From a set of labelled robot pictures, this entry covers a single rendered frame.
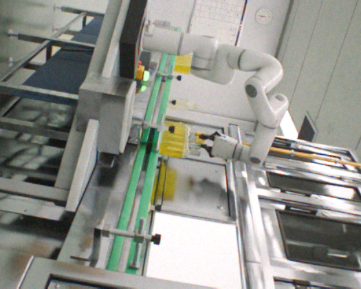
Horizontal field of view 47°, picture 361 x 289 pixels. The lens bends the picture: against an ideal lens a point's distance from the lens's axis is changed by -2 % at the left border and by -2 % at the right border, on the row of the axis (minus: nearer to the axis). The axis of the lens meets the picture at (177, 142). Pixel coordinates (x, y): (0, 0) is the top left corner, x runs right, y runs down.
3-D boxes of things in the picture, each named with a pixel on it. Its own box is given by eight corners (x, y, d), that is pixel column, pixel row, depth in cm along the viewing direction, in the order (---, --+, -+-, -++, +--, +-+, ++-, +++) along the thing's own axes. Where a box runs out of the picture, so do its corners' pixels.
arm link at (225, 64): (253, 49, 165) (243, 89, 170) (206, 38, 179) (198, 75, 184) (240, 47, 158) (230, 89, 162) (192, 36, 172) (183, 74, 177)
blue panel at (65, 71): (10, 132, 179) (108, 150, 180) (10, 94, 170) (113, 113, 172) (94, 38, 319) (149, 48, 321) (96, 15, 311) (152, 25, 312)
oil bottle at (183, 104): (152, 105, 253) (196, 113, 254) (154, 98, 249) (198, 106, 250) (154, 100, 257) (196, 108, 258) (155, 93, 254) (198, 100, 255)
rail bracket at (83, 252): (69, 261, 111) (153, 276, 112) (72, 211, 103) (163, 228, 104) (73, 249, 115) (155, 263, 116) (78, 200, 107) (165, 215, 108)
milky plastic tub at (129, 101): (97, 151, 148) (122, 155, 148) (103, 92, 138) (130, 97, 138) (107, 129, 164) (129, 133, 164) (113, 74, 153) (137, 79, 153)
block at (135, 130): (122, 142, 167) (139, 146, 168) (124, 121, 163) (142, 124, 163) (123, 138, 170) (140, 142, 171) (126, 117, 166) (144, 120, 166)
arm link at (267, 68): (233, 57, 156) (266, 66, 148) (254, 43, 163) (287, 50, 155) (235, 89, 165) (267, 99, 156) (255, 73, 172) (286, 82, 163)
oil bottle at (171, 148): (138, 151, 182) (188, 159, 183) (140, 140, 179) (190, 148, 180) (140, 145, 187) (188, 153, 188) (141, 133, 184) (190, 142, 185)
